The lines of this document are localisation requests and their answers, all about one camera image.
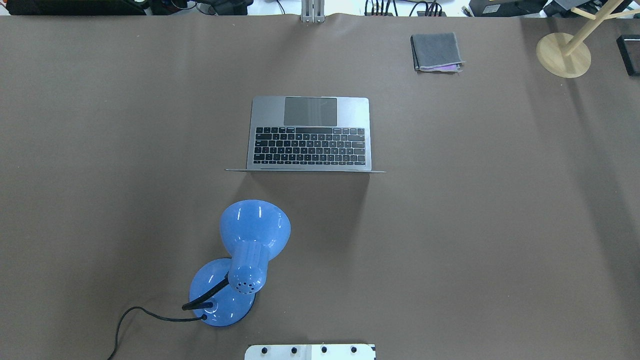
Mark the black box at table edge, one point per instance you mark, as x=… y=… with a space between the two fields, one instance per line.
x=629 y=48

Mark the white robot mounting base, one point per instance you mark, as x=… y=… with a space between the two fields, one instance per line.
x=321 y=351

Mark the folded grey cloth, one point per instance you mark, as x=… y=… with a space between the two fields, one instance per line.
x=436 y=52

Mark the grey laptop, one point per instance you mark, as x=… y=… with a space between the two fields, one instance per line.
x=310 y=134

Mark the blue desk lamp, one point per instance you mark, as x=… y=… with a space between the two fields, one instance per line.
x=223 y=291

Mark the wooden stand with round base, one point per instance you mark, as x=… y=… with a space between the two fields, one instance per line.
x=566 y=55

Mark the aluminium profile post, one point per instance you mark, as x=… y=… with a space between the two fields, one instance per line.
x=313 y=11

